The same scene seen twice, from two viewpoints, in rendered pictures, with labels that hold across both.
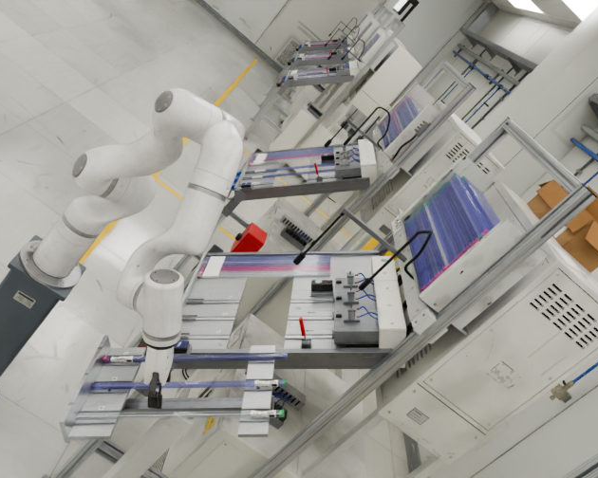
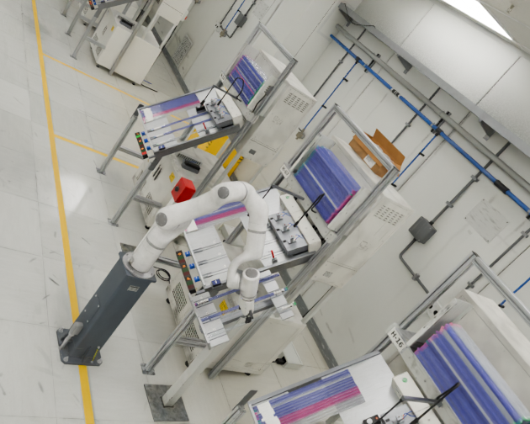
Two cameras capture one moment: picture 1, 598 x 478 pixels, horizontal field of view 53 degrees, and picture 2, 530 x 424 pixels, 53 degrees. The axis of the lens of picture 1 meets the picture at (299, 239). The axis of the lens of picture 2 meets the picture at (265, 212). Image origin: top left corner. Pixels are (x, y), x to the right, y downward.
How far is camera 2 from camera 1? 164 cm
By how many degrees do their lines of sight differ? 26
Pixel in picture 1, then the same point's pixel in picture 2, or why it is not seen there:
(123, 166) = (190, 216)
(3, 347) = (120, 314)
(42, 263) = (140, 268)
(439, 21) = not seen: outside the picture
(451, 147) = (286, 96)
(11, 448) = (119, 357)
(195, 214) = (258, 244)
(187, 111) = (235, 194)
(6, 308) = (123, 295)
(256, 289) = not seen: hidden behind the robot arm
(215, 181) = (263, 227)
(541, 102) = (309, 14)
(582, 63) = not seen: outside the picture
